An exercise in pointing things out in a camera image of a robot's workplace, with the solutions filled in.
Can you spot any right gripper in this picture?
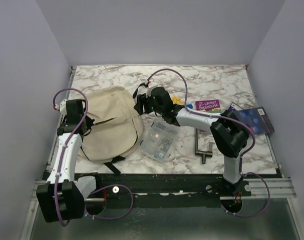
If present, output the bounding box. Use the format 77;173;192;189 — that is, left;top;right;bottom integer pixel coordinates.
133;93;164;117

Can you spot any yellow banana toy card pack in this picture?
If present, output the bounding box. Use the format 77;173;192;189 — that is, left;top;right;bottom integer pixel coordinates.
171;95;184;105

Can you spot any cream canvas backpack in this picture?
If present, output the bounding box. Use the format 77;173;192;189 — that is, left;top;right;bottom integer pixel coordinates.
79;86;143;176

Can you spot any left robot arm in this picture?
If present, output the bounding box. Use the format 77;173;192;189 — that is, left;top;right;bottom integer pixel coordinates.
36;99;103;227

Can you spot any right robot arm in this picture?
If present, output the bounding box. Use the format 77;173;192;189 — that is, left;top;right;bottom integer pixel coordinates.
133;87;251;196

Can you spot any clear plastic parts box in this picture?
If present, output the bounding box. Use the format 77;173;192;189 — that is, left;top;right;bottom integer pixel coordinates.
139;118;180;163

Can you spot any purple treehouse book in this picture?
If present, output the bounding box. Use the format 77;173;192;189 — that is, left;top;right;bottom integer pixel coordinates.
195;99;222;135

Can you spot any dark blue notebook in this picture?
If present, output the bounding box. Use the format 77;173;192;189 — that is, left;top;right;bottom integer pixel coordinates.
228;102;274;135

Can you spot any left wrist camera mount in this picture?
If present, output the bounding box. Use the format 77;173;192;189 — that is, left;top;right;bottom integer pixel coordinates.
54;99;67;116

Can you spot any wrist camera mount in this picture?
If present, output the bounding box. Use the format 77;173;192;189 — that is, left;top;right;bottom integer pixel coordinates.
54;99;67;116
143;80;158;97

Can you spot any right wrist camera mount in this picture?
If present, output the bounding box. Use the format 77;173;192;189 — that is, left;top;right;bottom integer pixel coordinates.
143;80;158;97

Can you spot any dark metal T-handle tool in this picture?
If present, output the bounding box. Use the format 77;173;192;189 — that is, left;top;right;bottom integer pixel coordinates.
194;129;213;165

